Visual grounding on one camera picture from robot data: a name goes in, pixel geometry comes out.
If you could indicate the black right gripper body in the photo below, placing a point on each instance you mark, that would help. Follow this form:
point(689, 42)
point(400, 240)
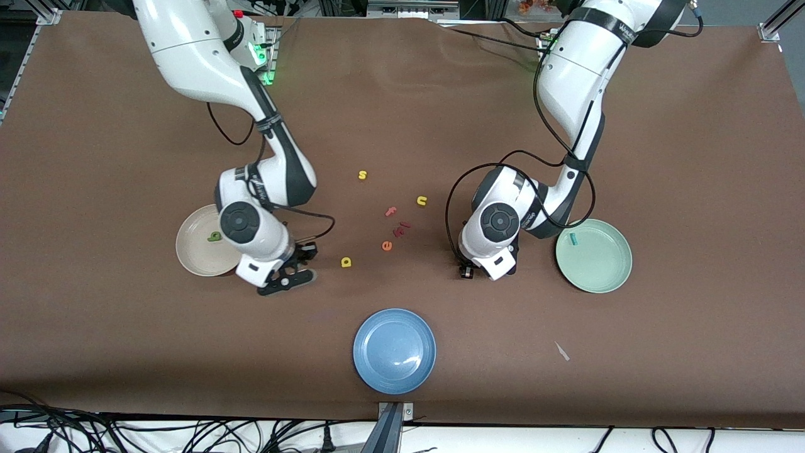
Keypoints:
point(303, 253)

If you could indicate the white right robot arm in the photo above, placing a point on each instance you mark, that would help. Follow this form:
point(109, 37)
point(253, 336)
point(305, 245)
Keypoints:
point(188, 50)

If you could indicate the beige brown plate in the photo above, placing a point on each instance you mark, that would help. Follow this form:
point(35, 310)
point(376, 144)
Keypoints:
point(195, 251)

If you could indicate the blue plate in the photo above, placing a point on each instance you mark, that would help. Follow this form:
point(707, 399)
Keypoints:
point(394, 351)

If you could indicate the grey tape scrap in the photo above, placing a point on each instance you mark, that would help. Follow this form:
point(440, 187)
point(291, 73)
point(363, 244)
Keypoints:
point(561, 351)

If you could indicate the pale green plate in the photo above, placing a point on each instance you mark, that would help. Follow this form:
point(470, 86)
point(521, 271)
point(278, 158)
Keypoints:
point(597, 261)

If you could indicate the brown table cover sheet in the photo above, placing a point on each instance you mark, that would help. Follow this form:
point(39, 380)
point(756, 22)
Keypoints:
point(440, 126)

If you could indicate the black power plug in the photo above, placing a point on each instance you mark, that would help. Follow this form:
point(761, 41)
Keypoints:
point(327, 437)

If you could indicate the grey metal box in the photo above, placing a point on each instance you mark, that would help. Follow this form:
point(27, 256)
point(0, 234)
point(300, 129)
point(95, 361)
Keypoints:
point(409, 9)

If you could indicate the orange artificial flowers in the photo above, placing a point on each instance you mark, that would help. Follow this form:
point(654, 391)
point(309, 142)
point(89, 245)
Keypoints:
point(541, 5)

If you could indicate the metal mount bracket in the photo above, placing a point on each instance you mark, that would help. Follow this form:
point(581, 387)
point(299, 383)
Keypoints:
point(409, 412)

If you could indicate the grey camera mount pole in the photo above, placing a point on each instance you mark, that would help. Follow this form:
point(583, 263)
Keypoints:
point(387, 434)

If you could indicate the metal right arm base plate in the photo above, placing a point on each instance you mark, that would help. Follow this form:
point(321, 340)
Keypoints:
point(272, 63)

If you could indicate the metal corner bracket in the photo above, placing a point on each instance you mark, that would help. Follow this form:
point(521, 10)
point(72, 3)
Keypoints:
point(49, 16)
point(768, 33)

